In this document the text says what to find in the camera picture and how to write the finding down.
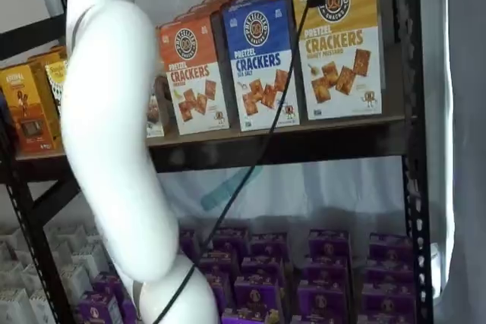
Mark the purple Annie's boxes group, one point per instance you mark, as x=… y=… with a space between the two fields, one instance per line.
x=358 y=255

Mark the purple Annie's box orange label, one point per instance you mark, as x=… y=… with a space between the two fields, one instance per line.
x=220 y=288
x=250 y=318
x=258 y=293
x=220 y=263
x=229 y=238
x=267 y=246
x=262 y=269

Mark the yellow honey mustard cracker box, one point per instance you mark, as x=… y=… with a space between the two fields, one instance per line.
x=341 y=73

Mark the purple Annie's box red label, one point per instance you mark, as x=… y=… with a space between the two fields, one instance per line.
x=326 y=303
x=328 y=244
x=326 y=271

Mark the Simple Mills sweet thins box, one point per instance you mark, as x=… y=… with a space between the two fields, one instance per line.
x=56 y=73

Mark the plain grey side curtain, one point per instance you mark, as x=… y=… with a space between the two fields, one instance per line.
x=463 y=111

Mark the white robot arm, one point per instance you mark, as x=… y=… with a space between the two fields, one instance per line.
x=114 y=111

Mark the Simple Mills almond bar box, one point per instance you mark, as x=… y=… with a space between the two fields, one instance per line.
x=155 y=119

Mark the purple Annie's box teal label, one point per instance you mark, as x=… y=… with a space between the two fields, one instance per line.
x=389 y=274
x=391 y=246
x=387 y=307

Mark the wooden shelf board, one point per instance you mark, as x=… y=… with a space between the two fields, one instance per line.
x=341 y=123

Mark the white patterned box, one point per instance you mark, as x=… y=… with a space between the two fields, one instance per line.
x=77 y=282
x=34 y=276
x=17 y=309
x=77 y=238

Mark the orange brown snack box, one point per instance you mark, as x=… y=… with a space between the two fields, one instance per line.
x=47 y=54
x=26 y=111

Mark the black metal shelf rack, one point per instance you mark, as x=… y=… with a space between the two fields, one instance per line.
x=266 y=151

